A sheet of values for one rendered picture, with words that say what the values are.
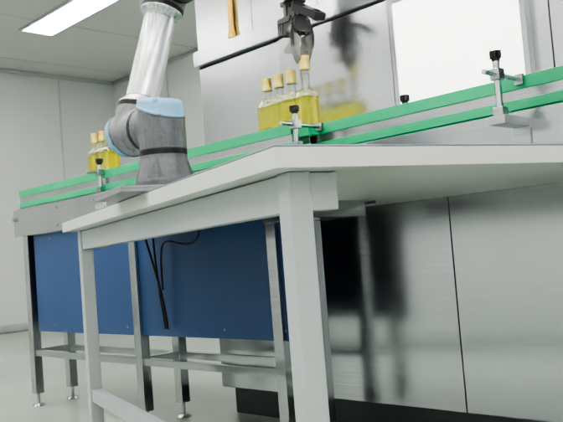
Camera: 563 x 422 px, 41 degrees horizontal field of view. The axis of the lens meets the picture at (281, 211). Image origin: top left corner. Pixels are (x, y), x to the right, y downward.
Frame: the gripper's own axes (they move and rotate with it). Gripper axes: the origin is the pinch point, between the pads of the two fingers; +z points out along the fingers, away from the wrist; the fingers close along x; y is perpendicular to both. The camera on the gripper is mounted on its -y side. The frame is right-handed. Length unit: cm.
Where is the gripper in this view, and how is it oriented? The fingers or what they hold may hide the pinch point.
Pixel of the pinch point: (303, 59)
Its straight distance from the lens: 237.7
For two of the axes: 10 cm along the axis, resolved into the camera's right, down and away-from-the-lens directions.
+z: 0.8, 10.0, -0.5
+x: -7.6, 0.3, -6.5
